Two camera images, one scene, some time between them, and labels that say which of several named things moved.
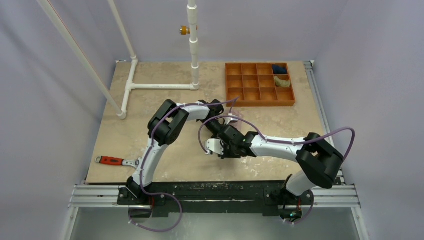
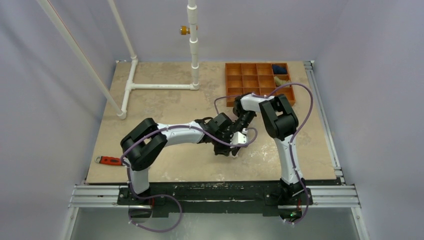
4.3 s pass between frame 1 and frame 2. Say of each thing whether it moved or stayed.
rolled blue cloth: stayed
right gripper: moved
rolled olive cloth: stayed
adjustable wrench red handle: stayed
